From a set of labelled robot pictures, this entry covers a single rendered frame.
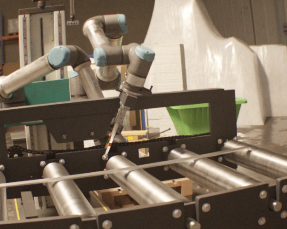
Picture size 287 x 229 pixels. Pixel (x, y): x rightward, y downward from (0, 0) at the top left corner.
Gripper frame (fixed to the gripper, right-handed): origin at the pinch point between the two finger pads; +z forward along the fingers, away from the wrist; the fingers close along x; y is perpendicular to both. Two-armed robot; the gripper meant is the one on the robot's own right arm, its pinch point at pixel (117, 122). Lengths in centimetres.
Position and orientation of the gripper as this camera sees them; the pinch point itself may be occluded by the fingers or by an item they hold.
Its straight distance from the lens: 228.7
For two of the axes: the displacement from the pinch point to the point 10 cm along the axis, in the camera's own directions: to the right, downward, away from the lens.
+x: -8.4, -4.6, -2.9
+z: 3.9, -1.3, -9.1
